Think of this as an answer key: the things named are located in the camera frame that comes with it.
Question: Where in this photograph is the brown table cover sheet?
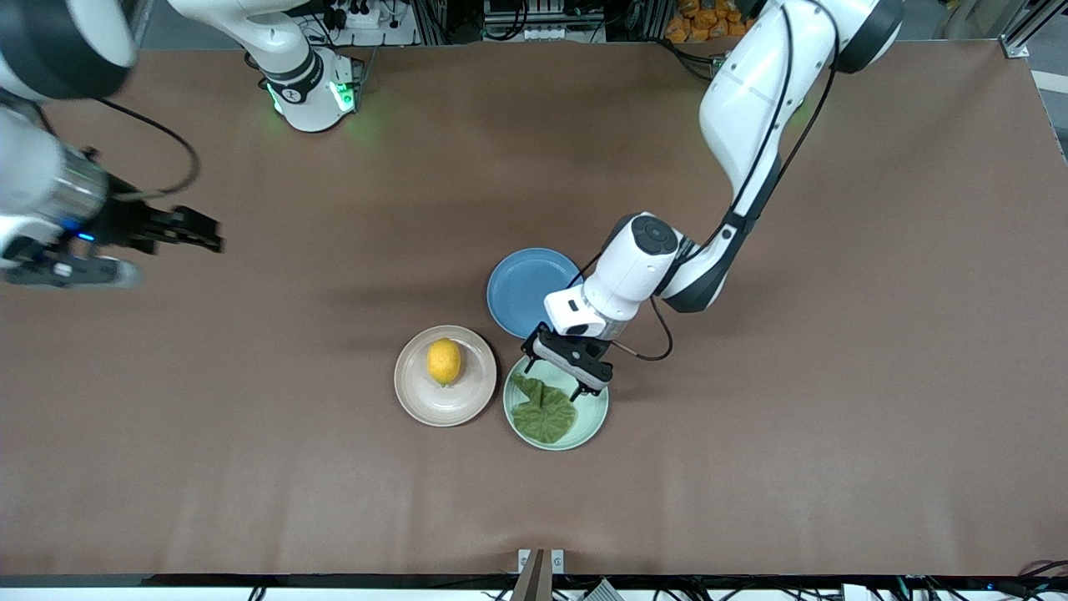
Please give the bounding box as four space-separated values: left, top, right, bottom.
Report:
0 38 1068 578

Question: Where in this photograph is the silver aluminium frame post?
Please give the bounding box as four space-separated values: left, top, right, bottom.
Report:
997 0 1068 59

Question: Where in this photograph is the beige pink plate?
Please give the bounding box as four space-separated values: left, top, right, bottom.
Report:
394 325 498 428

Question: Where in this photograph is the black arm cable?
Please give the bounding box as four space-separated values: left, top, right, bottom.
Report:
576 0 839 362
93 97 202 201

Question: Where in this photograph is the brown camera mount post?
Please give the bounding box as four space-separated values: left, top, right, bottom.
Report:
517 547 566 601

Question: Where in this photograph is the blue plate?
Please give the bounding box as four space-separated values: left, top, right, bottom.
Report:
486 247 582 341

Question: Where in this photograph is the light green plate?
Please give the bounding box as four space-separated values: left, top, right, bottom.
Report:
503 355 610 452

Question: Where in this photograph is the yellow lemon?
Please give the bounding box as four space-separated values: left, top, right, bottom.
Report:
427 337 462 387

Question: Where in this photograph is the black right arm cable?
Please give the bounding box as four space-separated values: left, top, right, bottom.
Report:
93 97 202 201

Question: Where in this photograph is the green lettuce leaf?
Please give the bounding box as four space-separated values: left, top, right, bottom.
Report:
511 372 579 445

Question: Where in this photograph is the white power strip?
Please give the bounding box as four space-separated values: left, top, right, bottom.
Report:
321 0 418 47

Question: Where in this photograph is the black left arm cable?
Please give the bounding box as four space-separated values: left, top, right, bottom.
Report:
576 0 839 362

